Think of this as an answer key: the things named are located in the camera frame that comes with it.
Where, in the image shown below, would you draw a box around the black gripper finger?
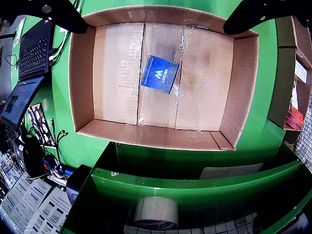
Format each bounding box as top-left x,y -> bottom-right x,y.
23,0 -> 88,35
223,0 -> 312,36

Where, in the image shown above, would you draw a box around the blue product box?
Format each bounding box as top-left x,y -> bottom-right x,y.
140,55 -> 180,95

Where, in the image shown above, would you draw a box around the white product box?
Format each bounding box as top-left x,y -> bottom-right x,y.
294,60 -> 308,84

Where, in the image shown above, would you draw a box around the large cardboard tray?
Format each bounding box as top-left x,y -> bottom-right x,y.
69,4 -> 260,151

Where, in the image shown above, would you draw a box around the black laptop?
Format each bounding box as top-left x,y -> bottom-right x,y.
0,19 -> 54,131

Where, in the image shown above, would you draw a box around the printed sheet with photos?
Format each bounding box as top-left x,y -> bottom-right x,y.
26,103 -> 56,148

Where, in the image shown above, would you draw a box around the black bag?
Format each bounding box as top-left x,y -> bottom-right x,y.
14,131 -> 46,179

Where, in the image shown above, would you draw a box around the grey paper sheet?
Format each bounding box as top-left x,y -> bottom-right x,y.
198,162 -> 264,180

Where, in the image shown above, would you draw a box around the black rounded device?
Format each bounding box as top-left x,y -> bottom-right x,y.
65,164 -> 93,206

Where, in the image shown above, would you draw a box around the white printed paper sheets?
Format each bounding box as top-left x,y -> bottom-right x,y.
0,170 -> 72,234

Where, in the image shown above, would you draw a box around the green metal shelf unit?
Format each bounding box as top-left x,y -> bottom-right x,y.
59,141 -> 312,234

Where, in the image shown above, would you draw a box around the beige tape roll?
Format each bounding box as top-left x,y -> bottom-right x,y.
133,196 -> 180,230

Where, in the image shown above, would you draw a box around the white cable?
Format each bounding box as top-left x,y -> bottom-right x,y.
48,24 -> 73,64

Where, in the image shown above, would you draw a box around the black connector cable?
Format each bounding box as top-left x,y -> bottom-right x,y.
50,118 -> 69,171

